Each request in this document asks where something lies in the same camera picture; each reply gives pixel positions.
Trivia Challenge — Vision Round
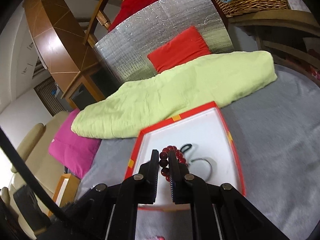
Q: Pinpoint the magenta cushion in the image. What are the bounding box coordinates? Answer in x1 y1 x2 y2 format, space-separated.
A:
48 109 101 179

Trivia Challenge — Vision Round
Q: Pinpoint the wooden stair railing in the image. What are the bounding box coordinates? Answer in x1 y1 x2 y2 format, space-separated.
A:
83 0 127 47

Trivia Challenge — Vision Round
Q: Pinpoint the red bead bracelet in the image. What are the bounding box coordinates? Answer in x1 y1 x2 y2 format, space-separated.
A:
158 145 189 183

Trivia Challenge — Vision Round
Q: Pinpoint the light green folded quilt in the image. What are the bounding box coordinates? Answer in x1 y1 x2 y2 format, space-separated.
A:
71 50 277 139

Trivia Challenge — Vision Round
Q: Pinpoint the wooden bench table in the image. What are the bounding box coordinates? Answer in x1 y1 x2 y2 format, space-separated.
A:
228 9 319 84

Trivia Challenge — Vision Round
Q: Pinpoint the silver foil insulation panel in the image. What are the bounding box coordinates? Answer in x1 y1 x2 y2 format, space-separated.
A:
93 0 234 85

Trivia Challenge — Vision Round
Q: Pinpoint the beige sofa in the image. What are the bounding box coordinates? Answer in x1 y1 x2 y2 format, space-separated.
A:
1 111 69 239

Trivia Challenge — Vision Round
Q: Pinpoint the black hair clip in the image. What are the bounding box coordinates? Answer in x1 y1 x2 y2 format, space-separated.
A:
180 144 193 154

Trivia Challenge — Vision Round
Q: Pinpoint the orange box lid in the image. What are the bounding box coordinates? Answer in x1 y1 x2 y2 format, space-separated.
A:
52 173 80 207

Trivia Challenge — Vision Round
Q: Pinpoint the small red pillow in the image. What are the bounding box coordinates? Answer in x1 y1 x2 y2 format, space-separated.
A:
147 26 210 74

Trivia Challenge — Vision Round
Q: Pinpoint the silver bangle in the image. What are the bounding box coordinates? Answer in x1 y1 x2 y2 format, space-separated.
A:
189 158 213 182

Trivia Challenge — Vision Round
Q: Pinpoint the grey blanket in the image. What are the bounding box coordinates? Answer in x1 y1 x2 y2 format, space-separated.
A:
76 64 319 239

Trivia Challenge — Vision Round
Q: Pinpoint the wooden cabinet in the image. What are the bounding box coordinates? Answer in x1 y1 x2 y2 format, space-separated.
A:
23 0 105 108

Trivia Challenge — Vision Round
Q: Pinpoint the white patterned box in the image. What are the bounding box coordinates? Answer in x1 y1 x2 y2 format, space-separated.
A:
287 0 311 12

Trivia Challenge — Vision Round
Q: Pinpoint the red shallow gift box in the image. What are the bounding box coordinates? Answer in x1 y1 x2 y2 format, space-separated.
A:
125 102 246 195

